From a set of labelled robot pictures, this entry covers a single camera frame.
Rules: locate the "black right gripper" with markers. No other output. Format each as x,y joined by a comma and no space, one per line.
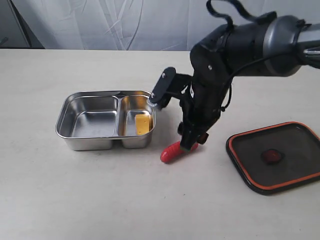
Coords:
207,90

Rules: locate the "red toy sausage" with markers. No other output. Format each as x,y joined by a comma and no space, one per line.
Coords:
174,151

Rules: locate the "yellow toy cheese wedge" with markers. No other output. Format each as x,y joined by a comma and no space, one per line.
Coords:
142,124

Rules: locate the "dark transparent lunch box lid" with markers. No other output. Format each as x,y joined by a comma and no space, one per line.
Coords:
276,158

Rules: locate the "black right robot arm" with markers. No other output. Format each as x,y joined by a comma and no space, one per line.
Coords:
273,49

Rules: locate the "steel two-compartment lunch box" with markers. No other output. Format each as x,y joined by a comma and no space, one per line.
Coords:
95,120

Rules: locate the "grey backdrop curtain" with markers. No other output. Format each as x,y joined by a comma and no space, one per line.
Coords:
122,25

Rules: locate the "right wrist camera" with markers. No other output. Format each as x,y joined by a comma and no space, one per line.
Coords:
169,85

